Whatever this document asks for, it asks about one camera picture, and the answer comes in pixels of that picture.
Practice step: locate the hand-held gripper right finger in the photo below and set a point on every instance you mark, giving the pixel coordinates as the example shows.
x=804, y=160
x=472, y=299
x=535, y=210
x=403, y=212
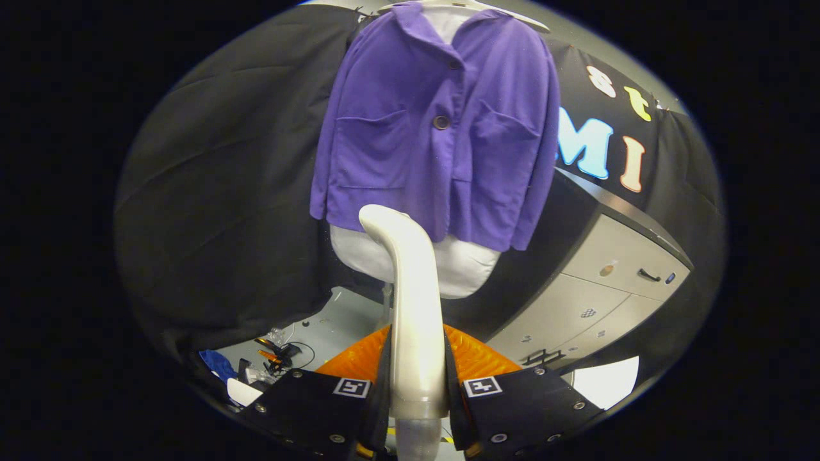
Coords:
x=525, y=403

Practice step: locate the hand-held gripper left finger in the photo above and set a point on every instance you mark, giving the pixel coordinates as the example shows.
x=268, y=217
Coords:
x=314, y=410

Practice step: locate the white garment steamer head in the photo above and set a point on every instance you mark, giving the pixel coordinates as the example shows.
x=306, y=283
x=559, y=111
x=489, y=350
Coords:
x=416, y=301

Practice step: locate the purple button jacket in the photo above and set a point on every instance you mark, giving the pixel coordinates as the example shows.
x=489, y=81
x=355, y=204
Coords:
x=397, y=160

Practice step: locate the cream clothes hanger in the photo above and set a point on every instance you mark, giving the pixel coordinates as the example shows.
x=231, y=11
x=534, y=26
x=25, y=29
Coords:
x=512, y=16

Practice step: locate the small white floor item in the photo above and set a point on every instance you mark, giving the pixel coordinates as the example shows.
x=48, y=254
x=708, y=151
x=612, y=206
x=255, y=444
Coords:
x=243, y=392

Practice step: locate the white paper sheet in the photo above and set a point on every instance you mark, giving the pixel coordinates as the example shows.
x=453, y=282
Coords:
x=608, y=384

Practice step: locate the blue floor item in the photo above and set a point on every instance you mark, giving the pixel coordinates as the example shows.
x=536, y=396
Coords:
x=218, y=365

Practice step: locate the white padded ironing form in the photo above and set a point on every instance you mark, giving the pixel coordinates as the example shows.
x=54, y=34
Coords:
x=464, y=269

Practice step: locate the grey cabinet with black top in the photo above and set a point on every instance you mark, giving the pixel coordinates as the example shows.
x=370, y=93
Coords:
x=608, y=243

